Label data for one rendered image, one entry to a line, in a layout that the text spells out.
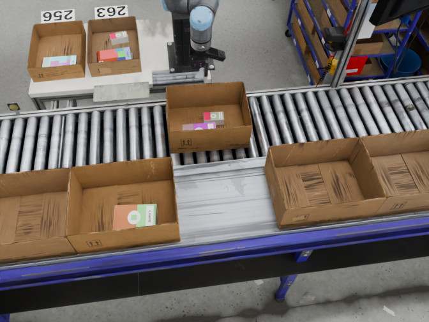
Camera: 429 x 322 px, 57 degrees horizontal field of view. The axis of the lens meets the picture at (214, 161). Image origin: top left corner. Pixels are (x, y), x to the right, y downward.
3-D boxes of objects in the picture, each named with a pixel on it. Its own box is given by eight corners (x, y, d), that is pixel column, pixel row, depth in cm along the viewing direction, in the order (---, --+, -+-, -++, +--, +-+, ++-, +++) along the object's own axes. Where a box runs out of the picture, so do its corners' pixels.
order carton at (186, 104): (240, 103, 213) (243, 80, 199) (249, 147, 197) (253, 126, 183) (167, 108, 210) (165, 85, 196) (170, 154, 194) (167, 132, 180)
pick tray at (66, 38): (86, 33, 243) (82, 20, 235) (85, 77, 222) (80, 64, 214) (39, 38, 240) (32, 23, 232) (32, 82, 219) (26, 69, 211)
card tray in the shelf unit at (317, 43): (311, 41, 306) (315, 30, 297) (349, 38, 309) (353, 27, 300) (327, 78, 283) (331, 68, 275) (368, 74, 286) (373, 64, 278)
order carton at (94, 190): (174, 178, 171) (172, 155, 157) (181, 241, 154) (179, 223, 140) (81, 188, 167) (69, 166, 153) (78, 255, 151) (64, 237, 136)
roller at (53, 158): (64, 117, 212) (62, 111, 208) (57, 203, 183) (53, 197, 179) (55, 118, 211) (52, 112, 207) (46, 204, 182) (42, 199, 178)
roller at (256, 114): (255, 99, 222) (256, 93, 217) (276, 178, 193) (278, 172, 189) (246, 100, 221) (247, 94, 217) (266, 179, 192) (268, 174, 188)
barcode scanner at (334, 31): (316, 41, 205) (324, 24, 197) (338, 43, 208) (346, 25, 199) (320, 50, 202) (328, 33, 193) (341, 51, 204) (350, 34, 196)
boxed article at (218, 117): (203, 117, 206) (203, 112, 202) (223, 117, 207) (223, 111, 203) (203, 126, 203) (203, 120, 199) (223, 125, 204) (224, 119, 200)
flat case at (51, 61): (43, 59, 227) (43, 57, 226) (77, 57, 229) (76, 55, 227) (41, 76, 219) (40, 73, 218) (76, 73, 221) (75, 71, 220)
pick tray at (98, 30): (138, 29, 246) (135, 15, 238) (142, 72, 225) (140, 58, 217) (91, 33, 243) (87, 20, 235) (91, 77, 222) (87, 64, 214)
